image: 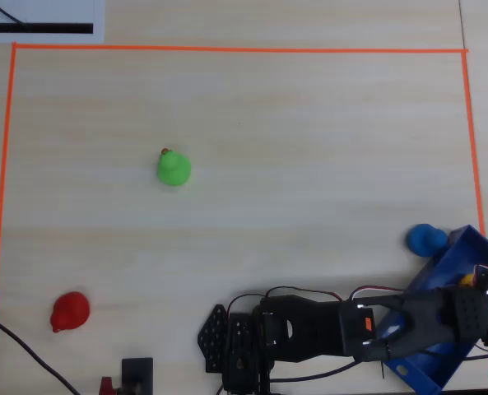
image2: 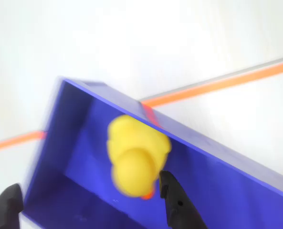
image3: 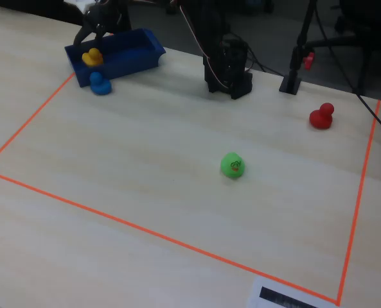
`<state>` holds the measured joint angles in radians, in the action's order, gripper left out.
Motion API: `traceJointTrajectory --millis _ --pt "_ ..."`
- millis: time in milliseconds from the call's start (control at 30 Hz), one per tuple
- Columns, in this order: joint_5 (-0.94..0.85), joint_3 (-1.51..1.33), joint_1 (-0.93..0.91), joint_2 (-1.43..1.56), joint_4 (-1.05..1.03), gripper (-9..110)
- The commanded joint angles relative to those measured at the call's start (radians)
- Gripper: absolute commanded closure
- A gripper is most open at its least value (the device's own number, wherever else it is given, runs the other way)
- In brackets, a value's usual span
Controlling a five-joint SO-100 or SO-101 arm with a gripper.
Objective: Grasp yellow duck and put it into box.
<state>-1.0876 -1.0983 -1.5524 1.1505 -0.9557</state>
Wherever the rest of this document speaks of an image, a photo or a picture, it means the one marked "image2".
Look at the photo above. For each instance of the blue plastic box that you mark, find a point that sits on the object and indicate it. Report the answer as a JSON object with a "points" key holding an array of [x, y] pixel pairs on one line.
{"points": [[227, 190]]}

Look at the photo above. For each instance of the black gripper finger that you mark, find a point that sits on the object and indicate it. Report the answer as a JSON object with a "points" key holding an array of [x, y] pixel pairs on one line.
{"points": [[5, 207], [179, 207]]}

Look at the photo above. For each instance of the orange tape strip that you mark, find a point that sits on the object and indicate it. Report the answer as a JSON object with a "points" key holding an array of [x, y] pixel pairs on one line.
{"points": [[227, 82]]}

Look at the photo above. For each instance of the yellow rubber duck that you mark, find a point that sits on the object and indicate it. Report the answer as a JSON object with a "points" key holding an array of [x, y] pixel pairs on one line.
{"points": [[136, 155]]}

